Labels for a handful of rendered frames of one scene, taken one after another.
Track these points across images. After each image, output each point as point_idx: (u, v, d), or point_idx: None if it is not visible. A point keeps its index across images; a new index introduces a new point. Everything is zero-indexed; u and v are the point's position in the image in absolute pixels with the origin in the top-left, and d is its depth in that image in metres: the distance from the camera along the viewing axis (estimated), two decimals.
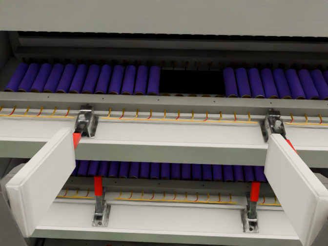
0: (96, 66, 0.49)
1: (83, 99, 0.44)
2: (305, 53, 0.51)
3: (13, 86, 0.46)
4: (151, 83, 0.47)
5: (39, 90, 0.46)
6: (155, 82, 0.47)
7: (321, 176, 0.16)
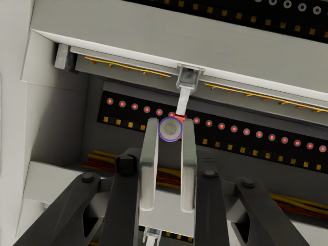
0: None
1: None
2: None
3: None
4: None
5: None
6: None
7: (210, 153, 0.18)
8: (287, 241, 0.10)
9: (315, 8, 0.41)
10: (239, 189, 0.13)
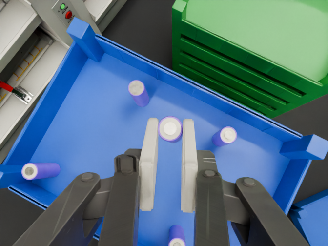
0: None
1: None
2: None
3: None
4: None
5: None
6: None
7: (210, 153, 0.18)
8: (287, 241, 0.10)
9: None
10: (239, 189, 0.13)
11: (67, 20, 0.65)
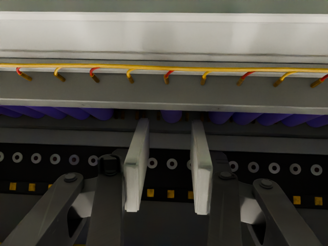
0: None
1: None
2: None
3: None
4: (229, 114, 0.22)
5: None
6: (220, 114, 0.22)
7: (222, 153, 0.18)
8: (302, 244, 0.10)
9: (189, 162, 0.30)
10: (256, 190, 0.13)
11: None
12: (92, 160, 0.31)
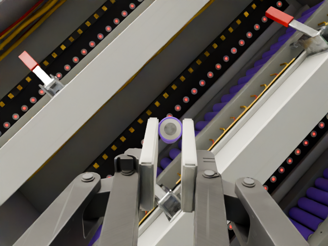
0: None
1: None
2: None
3: None
4: None
5: None
6: None
7: (210, 153, 0.18)
8: (287, 241, 0.10)
9: None
10: (239, 189, 0.13)
11: None
12: None
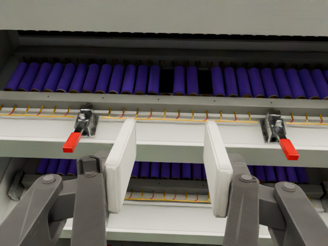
0: (96, 66, 0.49)
1: (83, 99, 0.44)
2: (305, 53, 0.51)
3: (13, 86, 0.46)
4: (152, 82, 0.46)
5: (39, 89, 0.46)
6: (155, 82, 0.47)
7: (239, 156, 0.18)
8: None
9: None
10: (277, 193, 0.13)
11: None
12: None
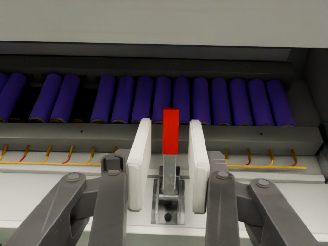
0: None
1: None
2: (245, 63, 0.33)
3: None
4: None
5: None
6: (5, 99, 0.30)
7: (219, 153, 0.18)
8: (299, 243, 0.10)
9: None
10: (253, 190, 0.13)
11: None
12: None
